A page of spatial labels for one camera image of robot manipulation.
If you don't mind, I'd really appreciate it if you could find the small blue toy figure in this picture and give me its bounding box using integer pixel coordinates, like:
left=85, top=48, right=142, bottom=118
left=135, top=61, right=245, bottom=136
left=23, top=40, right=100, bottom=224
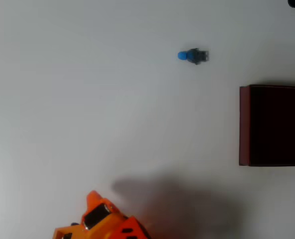
left=177, top=47, right=209, bottom=66

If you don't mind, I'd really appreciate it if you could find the dark red box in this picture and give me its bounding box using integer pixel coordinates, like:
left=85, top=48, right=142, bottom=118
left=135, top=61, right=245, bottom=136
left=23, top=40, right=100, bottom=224
left=238, top=84, right=295, bottom=167

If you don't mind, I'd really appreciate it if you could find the orange camera mount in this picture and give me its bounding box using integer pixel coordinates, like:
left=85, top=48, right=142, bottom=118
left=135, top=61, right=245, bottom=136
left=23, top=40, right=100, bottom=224
left=53, top=223, right=83, bottom=239

